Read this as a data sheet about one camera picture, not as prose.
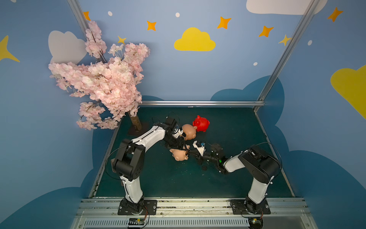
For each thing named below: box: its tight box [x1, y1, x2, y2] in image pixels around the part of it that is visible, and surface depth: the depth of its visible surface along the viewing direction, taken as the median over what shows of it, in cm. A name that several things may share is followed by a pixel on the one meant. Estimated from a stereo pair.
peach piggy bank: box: [181, 124, 198, 141], surface depth 100 cm
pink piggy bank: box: [169, 148, 189, 162], surface depth 88 cm
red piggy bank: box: [192, 114, 210, 133], surface depth 104 cm
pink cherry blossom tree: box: [48, 21, 151, 131], surface depth 66 cm
